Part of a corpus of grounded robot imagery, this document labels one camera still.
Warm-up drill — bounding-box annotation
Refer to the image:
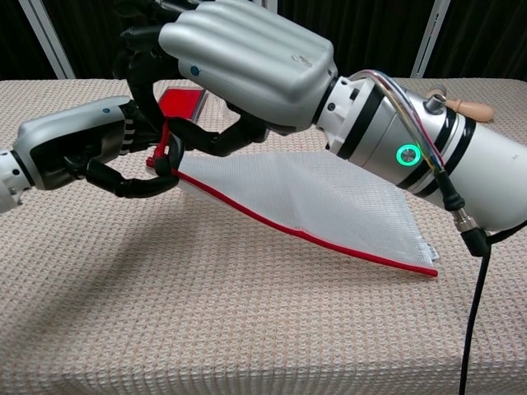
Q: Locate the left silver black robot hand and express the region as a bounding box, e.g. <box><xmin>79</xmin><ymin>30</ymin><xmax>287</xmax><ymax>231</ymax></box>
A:
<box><xmin>12</xmin><ymin>96</ymin><xmax>186</xmax><ymax>199</ymax></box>

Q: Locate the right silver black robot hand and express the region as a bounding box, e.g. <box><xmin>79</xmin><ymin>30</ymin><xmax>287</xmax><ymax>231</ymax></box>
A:
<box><xmin>113</xmin><ymin>0</ymin><xmax>338</xmax><ymax>158</ymax></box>

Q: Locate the clear zipper pouch red trim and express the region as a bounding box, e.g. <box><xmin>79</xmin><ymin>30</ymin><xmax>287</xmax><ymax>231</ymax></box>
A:
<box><xmin>146</xmin><ymin>118</ymin><xmax>440</xmax><ymax>277</ymax></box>

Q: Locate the red rectangular stamp pad case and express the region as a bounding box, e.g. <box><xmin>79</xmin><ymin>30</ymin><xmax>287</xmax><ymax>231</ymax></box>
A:
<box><xmin>158</xmin><ymin>86</ymin><xmax>207</xmax><ymax>123</ymax></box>

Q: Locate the black pleated curtain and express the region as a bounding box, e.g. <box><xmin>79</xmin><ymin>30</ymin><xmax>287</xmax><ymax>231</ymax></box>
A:
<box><xmin>431</xmin><ymin>0</ymin><xmax>527</xmax><ymax>81</ymax></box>
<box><xmin>0</xmin><ymin>0</ymin><xmax>58</xmax><ymax>81</ymax></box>
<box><xmin>40</xmin><ymin>0</ymin><xmax>166</xmax><ymax>80</ymax></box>
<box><xmin>275</xmin><ymin>0</ymin><xmax>431</xmax><ymax>79</ymax></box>

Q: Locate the small wooden toy hammer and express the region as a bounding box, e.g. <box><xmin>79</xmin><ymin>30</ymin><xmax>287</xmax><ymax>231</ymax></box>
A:
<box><xmin>426</xmin><ymin>84</ymin><xmax>494</xmax><ymax>123</ymax></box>

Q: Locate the beige woven tablecloth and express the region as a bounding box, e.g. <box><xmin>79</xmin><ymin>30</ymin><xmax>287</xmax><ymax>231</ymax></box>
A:
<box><xmin>0</xmin><ymin>77</ymin><xmax>527</xmax><ymax>395</ymax></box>

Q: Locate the silver aluminium frame pillar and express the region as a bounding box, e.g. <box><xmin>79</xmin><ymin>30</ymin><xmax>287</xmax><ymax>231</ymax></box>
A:
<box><xmin>409</xmin><ymin>0</ymin><xmax>452</xmax><ymax>79</ymax></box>
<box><xmin>18</xmin><ymin>0</ymin><xmax>77</xmax><ymax>80</ymax></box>

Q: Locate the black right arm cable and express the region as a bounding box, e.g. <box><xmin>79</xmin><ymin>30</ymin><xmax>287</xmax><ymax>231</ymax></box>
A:
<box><xmin>436</xmin><ymin>168</ymin><xmax>527</xmax><ymax>395</ymax></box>

